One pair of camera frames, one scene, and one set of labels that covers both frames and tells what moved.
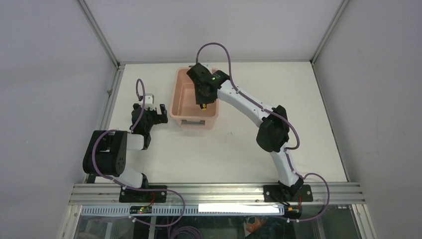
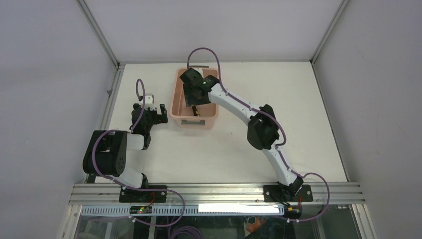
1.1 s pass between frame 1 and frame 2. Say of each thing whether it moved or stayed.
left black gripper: stayed
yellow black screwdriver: moved
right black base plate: stayed
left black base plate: stayed
